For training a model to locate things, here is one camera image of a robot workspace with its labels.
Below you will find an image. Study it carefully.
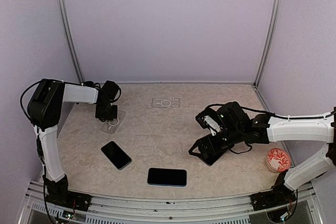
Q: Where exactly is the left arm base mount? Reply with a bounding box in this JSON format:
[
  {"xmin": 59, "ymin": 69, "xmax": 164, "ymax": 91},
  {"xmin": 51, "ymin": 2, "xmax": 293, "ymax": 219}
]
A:
[{"xmin": 43, "ymin": 175, "xmax": 92, "ymax": 212}]

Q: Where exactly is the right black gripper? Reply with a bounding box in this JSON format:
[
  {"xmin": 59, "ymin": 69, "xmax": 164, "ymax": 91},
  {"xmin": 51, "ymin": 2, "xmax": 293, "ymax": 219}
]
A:
[{"xmin": 189, "ymin": 125, "xmax": 244, "ymax": 159}]

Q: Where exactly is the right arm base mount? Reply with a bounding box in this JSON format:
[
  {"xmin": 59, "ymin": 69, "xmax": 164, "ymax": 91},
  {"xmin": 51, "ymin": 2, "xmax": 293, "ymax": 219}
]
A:
[{"xmin": 250, "ymin": 185, "xmax": 297, "ymax": 211}]

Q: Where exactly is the left aluminium frame post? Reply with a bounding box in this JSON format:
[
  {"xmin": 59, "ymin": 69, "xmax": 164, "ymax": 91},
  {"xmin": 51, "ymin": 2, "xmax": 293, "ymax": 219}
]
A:
[{"xmin": 57, "ymin": 0, "xmax": 85, "ymax": 83}]

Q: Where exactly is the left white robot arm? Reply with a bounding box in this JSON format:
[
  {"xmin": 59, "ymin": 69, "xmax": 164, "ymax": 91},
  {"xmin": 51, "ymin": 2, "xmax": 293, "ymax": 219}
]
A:
[{"xmin": 22, "ymin": 79, "xmax": 122, "ymax": 206}]

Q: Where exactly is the right aluminium frame post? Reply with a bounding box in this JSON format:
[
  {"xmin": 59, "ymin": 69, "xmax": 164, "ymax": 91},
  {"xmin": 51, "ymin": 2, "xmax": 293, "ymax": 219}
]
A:
[{"xmin": 254, "ymin": 0, "xmax": 281, "ymax": 89}]

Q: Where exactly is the purple-edged smartphone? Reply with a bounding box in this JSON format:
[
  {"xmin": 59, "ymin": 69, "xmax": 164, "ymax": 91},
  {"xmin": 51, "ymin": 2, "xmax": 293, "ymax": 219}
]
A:
[{"xmin": 201, "ymin": 153, "xmax": 223, "ymax": 166}]

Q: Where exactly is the black phone case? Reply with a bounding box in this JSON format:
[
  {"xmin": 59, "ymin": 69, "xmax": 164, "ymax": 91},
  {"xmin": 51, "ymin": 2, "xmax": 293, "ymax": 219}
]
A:
[{"xmin": 195, "ymin": 112, "xmax": 209, "ymax": 129}]

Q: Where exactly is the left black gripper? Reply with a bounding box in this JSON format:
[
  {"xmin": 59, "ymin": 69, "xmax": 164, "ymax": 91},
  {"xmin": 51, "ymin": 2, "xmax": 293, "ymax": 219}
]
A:
[{"xmin": 96, "ymin": 102, "xmax": 118, "ymax": 120}]

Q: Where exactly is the clear camera-cutout phone case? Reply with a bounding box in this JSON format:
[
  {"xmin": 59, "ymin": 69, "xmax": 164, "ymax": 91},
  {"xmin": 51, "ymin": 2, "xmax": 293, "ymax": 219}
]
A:
[{"xmin": 151, "ymin": 98, "xmax": 181, "ymax": 109}]

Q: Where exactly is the blue smartphone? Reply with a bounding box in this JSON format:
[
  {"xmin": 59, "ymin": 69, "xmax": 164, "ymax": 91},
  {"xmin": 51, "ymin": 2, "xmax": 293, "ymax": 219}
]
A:
[{"xmin": 147, "ymin": 167, "xmax": 187, "ymax": 187}]

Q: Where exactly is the red white patterned bowl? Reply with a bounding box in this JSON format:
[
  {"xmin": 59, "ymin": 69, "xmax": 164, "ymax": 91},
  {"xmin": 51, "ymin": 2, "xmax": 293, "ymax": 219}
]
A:
[{"xmin": 266, "ymin": 148, "xmax": 291, "ymax": 173}]

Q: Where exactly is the teal-edged smartphone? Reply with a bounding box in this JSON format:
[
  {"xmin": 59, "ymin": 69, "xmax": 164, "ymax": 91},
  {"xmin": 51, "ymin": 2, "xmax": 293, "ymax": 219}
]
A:
[{"xmin": 101, "ymin": 141, "xmax": 132, "ymax": 170}]

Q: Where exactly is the clear magsafe phone case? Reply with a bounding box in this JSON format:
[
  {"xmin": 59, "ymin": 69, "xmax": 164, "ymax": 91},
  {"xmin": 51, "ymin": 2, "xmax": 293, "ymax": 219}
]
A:
[{"xmin": 101, "ymin": 111, "xmax": 126, "ymax": 134}]

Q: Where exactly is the front aluminium rail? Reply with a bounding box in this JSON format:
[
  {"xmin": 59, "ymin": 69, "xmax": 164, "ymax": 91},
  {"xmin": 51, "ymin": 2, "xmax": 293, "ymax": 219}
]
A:
[{"xmin": 15, "ymin": 182, "xmax": 323, "ymax": 224}]

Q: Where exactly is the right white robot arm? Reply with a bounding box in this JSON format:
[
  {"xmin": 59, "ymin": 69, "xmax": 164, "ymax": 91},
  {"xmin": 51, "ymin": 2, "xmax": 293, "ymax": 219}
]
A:
[{"xmin": 188, "ymin": 101, "xmax": 335, "ymax": 205}]

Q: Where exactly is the aluminium frame post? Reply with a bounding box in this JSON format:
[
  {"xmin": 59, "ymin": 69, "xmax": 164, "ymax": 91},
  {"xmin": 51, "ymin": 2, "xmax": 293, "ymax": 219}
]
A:
[
  {"xmin": 254, "ymin": 0, "xmax": 281, "ymax": 89},
  {"xmin": 57, "ymin": 0, "xmax": 85, "ymax": 83}
]

